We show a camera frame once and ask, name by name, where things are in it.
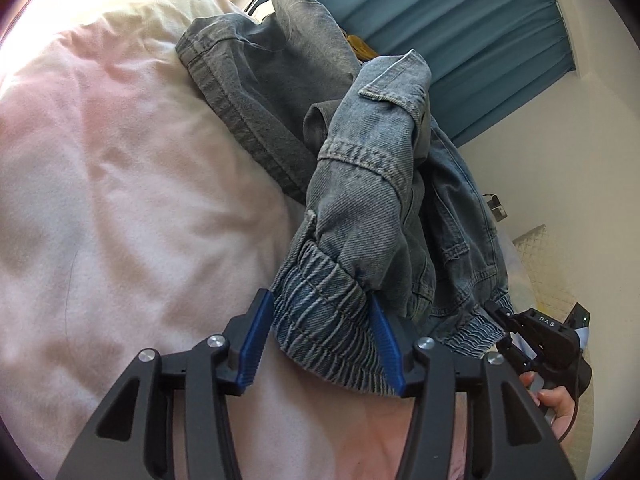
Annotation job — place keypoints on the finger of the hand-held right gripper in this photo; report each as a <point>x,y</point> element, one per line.
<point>502,316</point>
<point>512,355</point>

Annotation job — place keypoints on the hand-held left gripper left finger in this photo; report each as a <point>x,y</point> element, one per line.
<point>252,342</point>

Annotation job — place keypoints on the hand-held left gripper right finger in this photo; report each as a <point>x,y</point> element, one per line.
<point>387,347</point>

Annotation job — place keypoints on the grey-blue denim pants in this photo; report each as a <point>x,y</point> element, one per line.
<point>350,195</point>

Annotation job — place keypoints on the person's right hand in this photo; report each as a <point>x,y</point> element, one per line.
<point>555,405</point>

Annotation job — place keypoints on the white quilted mat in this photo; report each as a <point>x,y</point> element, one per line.
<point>542,265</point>

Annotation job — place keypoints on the pink fleece blanket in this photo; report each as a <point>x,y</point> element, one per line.
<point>130,200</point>

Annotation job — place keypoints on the teal curtain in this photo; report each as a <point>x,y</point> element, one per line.
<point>465,35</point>

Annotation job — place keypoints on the yellow cloth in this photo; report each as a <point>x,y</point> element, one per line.
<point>361,46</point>

